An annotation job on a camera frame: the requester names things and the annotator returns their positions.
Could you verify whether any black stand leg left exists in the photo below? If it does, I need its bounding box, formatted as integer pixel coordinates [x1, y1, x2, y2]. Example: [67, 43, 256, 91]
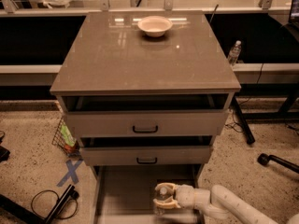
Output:
[0, 185, 79, 224]

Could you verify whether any wire basket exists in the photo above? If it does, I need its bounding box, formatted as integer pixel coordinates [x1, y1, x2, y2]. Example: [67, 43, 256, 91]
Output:
[51, 119, 79, 157]

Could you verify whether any black drawer handle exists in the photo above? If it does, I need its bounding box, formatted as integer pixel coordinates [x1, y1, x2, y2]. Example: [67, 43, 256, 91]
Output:
[132, 125, 159, 133]
[136, 158, 158, 165]

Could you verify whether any grey drawer cabinet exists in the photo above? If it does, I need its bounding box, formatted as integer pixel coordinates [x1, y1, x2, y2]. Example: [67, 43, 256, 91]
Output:
[50, 10, 242, 224]

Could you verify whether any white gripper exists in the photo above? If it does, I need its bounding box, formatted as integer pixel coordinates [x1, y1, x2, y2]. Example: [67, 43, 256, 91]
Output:
[153, 183, 195, 210]

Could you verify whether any black top drawer handle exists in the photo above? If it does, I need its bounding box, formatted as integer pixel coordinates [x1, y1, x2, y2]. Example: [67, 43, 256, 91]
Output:
[132, 125, 159, 133]

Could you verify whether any blue tape cross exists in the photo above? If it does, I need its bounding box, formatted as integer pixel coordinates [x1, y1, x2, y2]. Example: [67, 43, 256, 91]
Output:
[57, 159, 83, 187]

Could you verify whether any black chair caster leg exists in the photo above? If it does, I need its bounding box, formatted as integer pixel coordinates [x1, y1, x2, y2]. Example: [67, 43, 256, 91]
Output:
[257, 153, 299, 174]

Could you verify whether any white bowl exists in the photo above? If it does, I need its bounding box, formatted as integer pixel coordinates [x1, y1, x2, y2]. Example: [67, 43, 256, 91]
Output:
[137, 16, 173, 37]

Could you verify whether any black table leg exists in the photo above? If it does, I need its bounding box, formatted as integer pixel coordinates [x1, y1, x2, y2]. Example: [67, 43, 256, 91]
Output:
[232, 97, 255, 145]

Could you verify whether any green packet in basket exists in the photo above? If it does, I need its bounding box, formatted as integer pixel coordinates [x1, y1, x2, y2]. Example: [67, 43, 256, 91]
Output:
[60, 124, 76, 147]

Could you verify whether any background water bottle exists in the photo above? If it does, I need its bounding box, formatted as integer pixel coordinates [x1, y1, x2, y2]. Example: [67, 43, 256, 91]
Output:
[227, 40, 242, 65]

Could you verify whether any bottom open drawer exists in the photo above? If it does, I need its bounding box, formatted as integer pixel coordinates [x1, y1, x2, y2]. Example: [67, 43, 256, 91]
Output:
[91, 164, 205, 224]

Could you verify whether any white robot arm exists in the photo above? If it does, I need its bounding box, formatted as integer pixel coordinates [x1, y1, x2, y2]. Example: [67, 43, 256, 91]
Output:
[153, 183, 278, 224]

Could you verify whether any long grey bench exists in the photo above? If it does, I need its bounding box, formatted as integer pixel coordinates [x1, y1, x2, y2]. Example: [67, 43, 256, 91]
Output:
[0, 63, 299, 86]

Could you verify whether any black cable loop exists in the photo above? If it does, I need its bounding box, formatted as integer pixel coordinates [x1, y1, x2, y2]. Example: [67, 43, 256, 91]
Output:
[30, 189, 80, 220]

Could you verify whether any grey drawer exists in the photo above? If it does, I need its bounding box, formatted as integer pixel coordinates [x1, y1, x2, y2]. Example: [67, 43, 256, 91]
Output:
[80, 136, 212, 166]
[61, 94, 231, 138]

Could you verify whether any clear water bottle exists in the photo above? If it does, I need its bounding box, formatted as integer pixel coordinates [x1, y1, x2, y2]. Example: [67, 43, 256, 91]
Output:
[155, 188, 169, 216]

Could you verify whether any black middle drawer handle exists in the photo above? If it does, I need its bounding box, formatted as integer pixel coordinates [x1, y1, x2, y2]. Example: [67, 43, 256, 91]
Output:
[136, 158, 158, 165]

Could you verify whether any top grey drawer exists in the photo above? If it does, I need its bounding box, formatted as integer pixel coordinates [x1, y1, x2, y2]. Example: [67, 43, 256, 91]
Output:
[61, 94, 231, 138]

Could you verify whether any middle grey drawer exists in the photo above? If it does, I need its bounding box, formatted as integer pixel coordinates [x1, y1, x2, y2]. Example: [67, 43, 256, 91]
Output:
[80, 136, 212, 166]

